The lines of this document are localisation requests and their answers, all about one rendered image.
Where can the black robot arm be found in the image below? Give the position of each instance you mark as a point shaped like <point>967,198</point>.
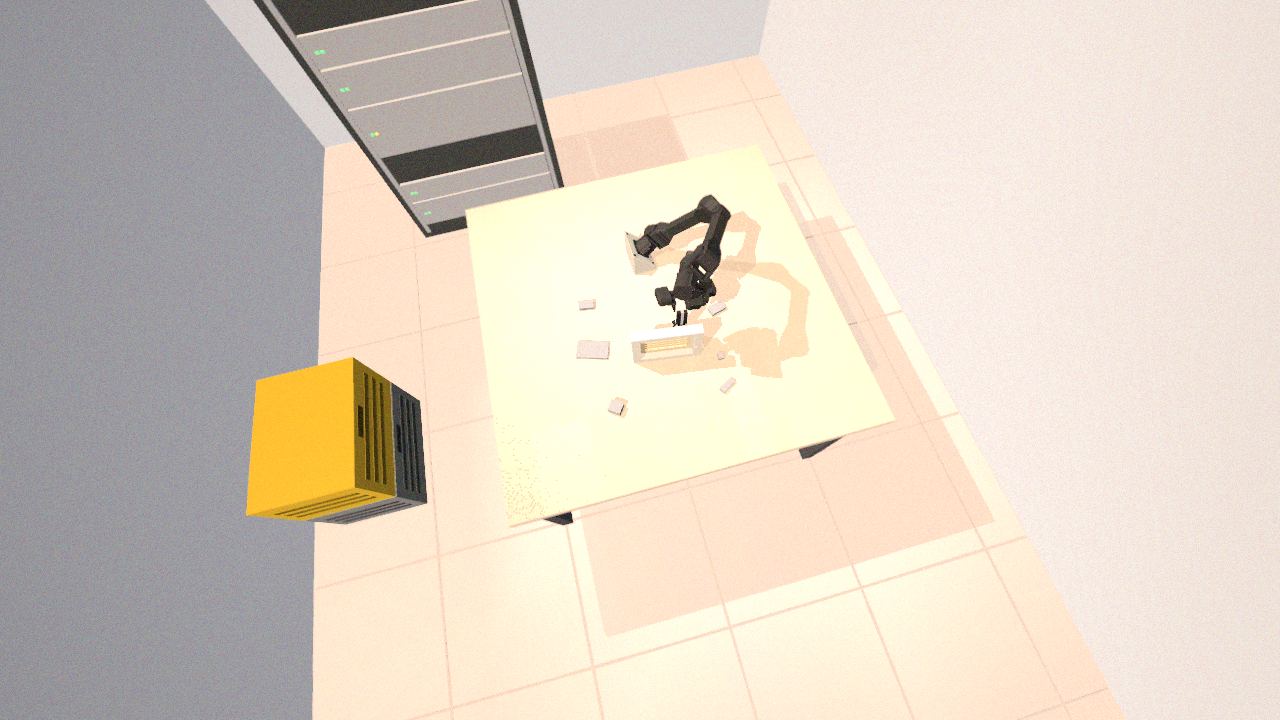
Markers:
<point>707,255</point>

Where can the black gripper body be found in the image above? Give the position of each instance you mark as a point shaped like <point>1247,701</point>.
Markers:
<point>665,297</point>

